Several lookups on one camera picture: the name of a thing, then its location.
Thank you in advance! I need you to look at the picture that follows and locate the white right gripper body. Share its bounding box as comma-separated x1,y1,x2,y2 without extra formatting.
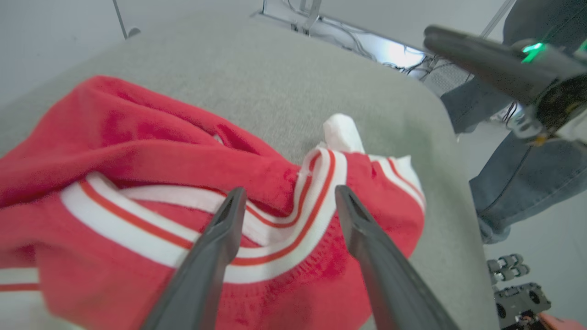
509,39,587,152

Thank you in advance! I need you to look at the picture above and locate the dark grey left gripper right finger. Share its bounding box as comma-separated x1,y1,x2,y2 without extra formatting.
336,185,459,330

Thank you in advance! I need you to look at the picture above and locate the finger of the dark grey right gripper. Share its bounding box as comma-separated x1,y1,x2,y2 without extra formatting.
423,25,551,104

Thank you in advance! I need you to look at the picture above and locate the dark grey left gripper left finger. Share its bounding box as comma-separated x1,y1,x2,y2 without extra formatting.
141,187,247,330

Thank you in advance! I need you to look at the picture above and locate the red and white basketball jersey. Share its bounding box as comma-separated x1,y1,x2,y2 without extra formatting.
0,76,427,330

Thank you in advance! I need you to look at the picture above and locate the person leg in blue jeans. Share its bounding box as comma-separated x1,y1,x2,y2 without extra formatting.
441,0,587,134
469,132,587,244

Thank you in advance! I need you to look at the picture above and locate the small grey jointed device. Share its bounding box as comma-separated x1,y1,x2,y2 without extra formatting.
487,253,531,284

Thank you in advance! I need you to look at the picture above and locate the grey boxy device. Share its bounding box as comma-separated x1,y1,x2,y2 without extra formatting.
494,283,552,330

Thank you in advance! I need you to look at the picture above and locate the orange object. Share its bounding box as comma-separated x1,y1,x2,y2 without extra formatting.
537,313,587,330

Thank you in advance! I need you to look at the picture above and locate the grey fabric sofa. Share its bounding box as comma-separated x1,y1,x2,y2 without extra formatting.
0,9,500,330

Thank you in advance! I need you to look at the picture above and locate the thin metal pole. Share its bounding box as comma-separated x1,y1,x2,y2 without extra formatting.
112,0,141,40

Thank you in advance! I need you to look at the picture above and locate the metal frame stand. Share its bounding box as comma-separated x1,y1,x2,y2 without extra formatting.
251,0,516,83

